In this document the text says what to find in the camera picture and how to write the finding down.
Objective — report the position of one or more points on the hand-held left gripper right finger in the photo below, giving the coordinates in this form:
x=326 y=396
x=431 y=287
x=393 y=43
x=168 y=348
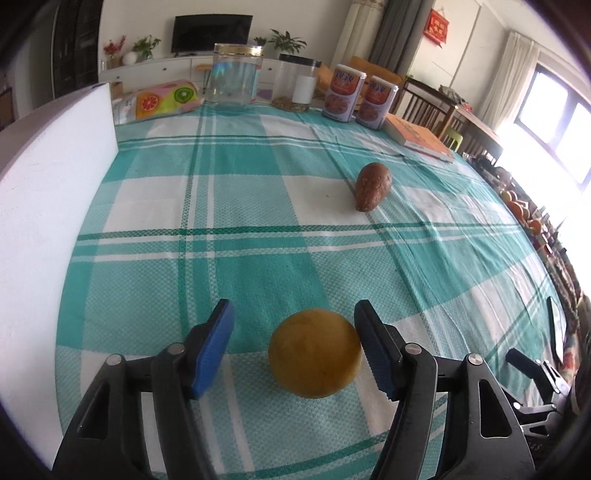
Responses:
x=376 y=350

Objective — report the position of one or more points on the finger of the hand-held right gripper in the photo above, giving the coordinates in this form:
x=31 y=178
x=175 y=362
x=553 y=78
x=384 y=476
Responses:
x=528 y=367

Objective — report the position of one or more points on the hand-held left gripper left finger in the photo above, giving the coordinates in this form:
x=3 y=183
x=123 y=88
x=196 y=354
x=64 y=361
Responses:
x=212 y=350

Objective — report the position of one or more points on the yellow apple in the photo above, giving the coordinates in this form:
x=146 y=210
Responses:
x=314 y=353

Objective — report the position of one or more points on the brown sweet potato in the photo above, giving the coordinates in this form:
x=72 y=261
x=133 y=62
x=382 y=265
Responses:
x=373 y=184

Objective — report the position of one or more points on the green plaid tablecloth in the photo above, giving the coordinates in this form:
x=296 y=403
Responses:
x=277 y=230

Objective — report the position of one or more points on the orange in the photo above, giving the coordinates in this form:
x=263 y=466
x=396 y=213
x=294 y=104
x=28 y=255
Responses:
x=535 y=226
x=517 y=210

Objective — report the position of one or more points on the white foam board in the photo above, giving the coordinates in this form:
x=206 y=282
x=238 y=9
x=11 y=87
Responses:
x=46 y=230

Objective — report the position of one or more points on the orange cover book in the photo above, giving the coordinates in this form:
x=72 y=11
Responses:
x=418 y=138

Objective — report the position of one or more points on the green plastic stool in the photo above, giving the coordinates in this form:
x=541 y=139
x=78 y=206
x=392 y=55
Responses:
x=455 y=140

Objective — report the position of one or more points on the window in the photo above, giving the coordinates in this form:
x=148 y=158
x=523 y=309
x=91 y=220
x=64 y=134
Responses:
x=558 y=124

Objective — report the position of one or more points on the orange label can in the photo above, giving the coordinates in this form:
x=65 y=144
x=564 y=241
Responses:
x=342 y=94
x=378 y=104

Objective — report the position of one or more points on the wooden chair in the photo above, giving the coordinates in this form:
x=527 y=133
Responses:
x=425 y=108

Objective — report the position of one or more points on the fruit print tissue pack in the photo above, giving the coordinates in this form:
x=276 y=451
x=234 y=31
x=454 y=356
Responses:
x=161 y=99

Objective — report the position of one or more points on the clear glass jar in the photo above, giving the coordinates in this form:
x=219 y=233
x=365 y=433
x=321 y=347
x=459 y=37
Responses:
x=233 y=76

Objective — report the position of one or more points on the black lidded plastic jar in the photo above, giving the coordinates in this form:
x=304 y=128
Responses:
x=295 y=83

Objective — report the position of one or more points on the white low cabinet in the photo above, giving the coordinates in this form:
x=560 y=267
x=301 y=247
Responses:
x=161 y=69

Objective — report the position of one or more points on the cream window curtain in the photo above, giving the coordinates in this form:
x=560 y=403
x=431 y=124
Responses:
x=508 y=78

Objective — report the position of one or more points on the green plant in vase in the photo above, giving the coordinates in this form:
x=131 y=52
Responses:
x=145 y=46

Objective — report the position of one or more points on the grey curtain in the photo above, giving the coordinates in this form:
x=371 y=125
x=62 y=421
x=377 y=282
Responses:
x=397 y=37

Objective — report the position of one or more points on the green leafy potted plant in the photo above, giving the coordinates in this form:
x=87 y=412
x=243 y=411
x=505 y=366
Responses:
x=286 y=42

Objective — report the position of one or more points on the black television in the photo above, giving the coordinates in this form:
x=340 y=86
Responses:
x=211 y=33

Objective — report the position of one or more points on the red flower bouquet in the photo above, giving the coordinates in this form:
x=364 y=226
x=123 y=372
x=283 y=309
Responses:
x=114 y=48

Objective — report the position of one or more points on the white curtain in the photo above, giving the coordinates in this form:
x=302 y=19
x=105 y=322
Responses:
x=358 y=32

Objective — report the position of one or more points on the black tall cabinet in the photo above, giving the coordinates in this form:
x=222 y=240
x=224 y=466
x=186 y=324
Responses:
x=76 y=46

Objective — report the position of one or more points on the red wall decoration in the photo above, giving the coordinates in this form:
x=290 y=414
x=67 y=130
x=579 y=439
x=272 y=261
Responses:
x=437 y=26

